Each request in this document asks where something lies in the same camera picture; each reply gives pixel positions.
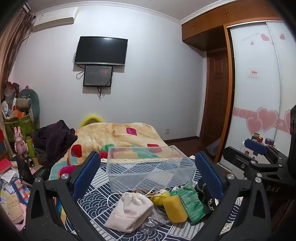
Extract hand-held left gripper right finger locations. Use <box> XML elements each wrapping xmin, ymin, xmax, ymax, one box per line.
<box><xmin>195</xmin><ymin>151</ymin><xmax>273</xmax><ymax>241</ymax></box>

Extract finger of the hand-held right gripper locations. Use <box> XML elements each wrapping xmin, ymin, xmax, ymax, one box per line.
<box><xmin>245</xmin><ymin>138</ymin><xmax>289</xmax><ymax>164</ymax></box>
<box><xmin>222</xmin><ymin>146</ymin><xmax>289</xmax><ymax>184</ymax></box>

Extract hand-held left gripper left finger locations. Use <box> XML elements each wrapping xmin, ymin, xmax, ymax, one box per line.
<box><xmin>24</xmin><ymin>151</ymin><xmax>101</xmax><ymax>241</ymax></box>

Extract black pouch with chain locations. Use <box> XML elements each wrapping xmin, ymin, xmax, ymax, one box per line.
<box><xmin>194</xmin><ymin>182</ymin><xmax>219</xmax><ymax>212</ymax></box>

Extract green knitted cloth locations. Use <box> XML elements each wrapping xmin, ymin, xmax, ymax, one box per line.
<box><xmin>174</xmin><ymin>181</ymin><xmax>211</xmax><ymax>226</ymax></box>

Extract white drawstring pouch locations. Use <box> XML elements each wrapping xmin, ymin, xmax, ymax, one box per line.
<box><xmin>104</xmin><ymin>192</ymin><xmax>154</xmax><ymax>233</ymax></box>

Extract clear plastic storage box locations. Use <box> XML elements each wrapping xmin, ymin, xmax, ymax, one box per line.
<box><xmin>107</xmin><ymin>145</ymin><xmax>197</xmax><ymax>193</ymax></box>

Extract navy patterned bed sheet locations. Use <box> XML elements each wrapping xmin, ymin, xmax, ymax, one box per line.
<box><xmin>55</xmin><ymin>156</ymin><xmax>243</xmax><ymax>241</ymax></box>

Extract orange patterned blanket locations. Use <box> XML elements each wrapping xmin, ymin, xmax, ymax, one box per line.
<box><xmin>48</xmin><ymin>122</ymin><xmax>173</xmax><ymax>227</ymax></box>

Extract dark purple clothes pile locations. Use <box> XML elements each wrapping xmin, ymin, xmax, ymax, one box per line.
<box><xmin>33</xmin><ymin>120</ymin><xmax>78</xmax><ymax>164</ymax></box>

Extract yellow round cushion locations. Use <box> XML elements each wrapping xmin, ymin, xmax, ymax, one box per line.
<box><xmin>79</xmin><ymin>113</ymin><xmax>104</xmax><ymax>128</ymax></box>

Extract yellow plush toy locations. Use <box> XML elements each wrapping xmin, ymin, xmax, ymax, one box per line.
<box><xmin>149</xmin><ymin>189</ymin><xmax>171</xmax><ymax>207</ymax></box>

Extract black cylindrical flashlight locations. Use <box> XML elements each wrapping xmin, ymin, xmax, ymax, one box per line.
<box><xmin>21</xmin><ymin>152</ymin><xmax>36</xmax><ymax>167</ymax></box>

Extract green bottle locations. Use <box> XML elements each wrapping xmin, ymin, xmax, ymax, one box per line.
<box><xmin>26</xmin><ymin>136</ymin><xmax>36</xmax><ymax>158</ymax></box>

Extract brown wooden door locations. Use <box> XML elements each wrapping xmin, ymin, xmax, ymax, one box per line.
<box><xmin>201</xmin><ymin>50</ymin><xmax>230</xmax><ymax>139</ymax></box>

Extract wooden wardrobe with sliding doors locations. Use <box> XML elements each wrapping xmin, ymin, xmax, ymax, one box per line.
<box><xmin>181</xmin><ymin>2</ymin><xmax>296</xmax><ymax>173</ymax></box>

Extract clear plastic bag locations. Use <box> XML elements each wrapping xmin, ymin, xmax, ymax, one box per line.
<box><xmin>139</xmin><ymin>206</ymin><xmax>171</xmax><ymax>234</ymax></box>

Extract pink bunny figurine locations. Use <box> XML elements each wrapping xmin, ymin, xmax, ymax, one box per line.
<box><xmin>14</xmin><ymin>127</ymin><xmax>28</xmax><ymax>158</ymax></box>

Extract pile of papers and cards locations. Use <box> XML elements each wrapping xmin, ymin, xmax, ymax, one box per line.
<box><xmin>0</xmin><ymin>169</ymin><xmax>31</xmax><ymax>224</ymax></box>

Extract green storage box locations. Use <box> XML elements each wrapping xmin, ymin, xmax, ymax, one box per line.
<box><xmin>4</xmin><ymin>115</ymin><xmax>35</xmax><ymax>142</ymax></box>

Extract red book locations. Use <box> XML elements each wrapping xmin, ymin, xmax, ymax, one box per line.
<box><xmin>0</xmin><ymin>159</ymin><xmax>12</xmax><ymax>174</ymax></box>

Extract grey plush toy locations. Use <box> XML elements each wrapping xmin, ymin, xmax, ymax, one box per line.
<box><xmin>18</xmin><ymin>88</ymin><xmax>40</xmax><ymax>123</ymax></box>

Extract brown curtain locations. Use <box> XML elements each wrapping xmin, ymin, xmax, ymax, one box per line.
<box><xmin>0</xmin><ymin>6</ymin><xmax>36</xmax><ymax>100</ymax></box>

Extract white air conditioner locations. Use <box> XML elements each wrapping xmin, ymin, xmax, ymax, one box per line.
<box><xmin>32</xmin><ymin>6</ymin><xmax>79</xmax><ymax>33</ymax></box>

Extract tangled beaded bracelets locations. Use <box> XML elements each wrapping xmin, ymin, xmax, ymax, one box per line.
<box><xmin>125</xmin><ymin>188</ymin><xmax>160</xmax><ymax>197</ymax></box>

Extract small wall monitor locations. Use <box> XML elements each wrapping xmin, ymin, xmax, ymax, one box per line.
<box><xmin>83</xmin><ymin>65</ymin><xmax>113</xmax><ymax>88</ymax></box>

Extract black wall television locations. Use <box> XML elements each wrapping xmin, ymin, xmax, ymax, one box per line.
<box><xmin>74</xmin><ymin>36</ymin><xmax>128</xmax><ymax>66</ymax></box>

